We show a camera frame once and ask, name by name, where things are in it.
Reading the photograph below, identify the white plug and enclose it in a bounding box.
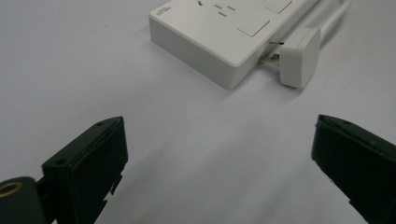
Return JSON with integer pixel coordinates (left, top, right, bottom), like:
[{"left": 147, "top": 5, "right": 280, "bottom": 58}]
[{"left": 259, "top": 27, "right": 322, "bottom": 90}]

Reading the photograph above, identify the white power strip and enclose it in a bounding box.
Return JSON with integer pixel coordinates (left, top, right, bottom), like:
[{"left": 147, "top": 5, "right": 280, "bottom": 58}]
[{"left": 148, "top": 0, "right": 321, "bottom": 91}]

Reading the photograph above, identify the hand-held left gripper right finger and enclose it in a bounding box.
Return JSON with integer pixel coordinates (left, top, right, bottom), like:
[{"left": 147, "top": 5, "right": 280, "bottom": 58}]
[{"left": 311, "top": 114, "right": 396, "bottom": 224}]

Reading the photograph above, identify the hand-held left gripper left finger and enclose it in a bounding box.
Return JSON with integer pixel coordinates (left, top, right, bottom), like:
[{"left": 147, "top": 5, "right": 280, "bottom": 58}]
[{"left": 35, "top": 116, "right": 129, "bottom": 224}]

